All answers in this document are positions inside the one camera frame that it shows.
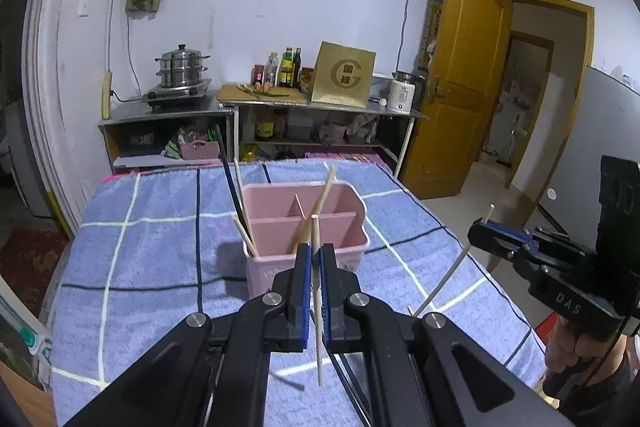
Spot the wooden chopstick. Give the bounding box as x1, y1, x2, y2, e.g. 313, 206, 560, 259
290, 166, 337, 255
294, 193, 305, 219
310, 213, 323, 387
233, 158, 253, 244
408, 202, 495, 317
231, 213, 258, 258

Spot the black chopstick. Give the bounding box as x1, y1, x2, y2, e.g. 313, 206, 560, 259
214, 124, 250, 247
329, 353, 372, 427

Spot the metal kitchen shelf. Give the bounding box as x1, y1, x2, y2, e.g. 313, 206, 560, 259
98, 89, 424, 173

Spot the person right hand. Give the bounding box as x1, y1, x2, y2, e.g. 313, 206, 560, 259
544, 317, 627, 386

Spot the pink plastic utensil caddy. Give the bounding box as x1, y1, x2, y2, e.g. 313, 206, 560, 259
244, 181, 370, 297

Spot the pink storage box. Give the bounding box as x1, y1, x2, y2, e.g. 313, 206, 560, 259
304, 150, 390, 170

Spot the yellow oil jug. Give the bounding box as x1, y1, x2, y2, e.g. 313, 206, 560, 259
241, 143, 260, 162

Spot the blue checked tablecloth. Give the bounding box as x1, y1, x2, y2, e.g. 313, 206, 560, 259
51, 166, 544, 423

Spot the pink basket on shelf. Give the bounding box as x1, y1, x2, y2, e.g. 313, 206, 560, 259
180, 140, 220, 160

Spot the wooden cutting board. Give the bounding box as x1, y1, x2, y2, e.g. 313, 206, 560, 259
216, 83, 308, 104

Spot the white electric kettle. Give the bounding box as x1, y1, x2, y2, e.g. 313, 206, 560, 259
387, 72, 427, 114

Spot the green onion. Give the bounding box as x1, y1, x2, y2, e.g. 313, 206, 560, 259
236, 83, 290, 100

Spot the red lid jar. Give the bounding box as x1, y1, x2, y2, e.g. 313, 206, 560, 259
298, 67, 314, 93

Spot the gold gift box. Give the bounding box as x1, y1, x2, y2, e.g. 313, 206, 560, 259
310, 41, 376, 107

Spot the black induction cooker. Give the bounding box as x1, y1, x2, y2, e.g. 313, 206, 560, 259
142, 78, 212, 108

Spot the green oil bottle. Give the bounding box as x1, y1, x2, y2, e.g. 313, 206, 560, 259
278, 46, 294, 88

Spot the clear plastic bottle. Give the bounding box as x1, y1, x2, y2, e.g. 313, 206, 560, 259
262, 52, 279, 89

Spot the yellow wooden door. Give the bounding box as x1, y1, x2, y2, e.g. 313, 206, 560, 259
400, 0, 513, 199

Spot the dark sauce bottle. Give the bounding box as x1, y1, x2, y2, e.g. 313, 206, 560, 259
292, 48, 302, 89

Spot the steel steamer pot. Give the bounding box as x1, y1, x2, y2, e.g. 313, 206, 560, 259
155, 43, 209, 89

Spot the yellow power strip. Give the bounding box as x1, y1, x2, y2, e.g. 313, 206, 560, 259
101, 70, 112, 120

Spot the white wall switch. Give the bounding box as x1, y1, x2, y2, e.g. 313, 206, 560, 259
77, 0, 89, 17

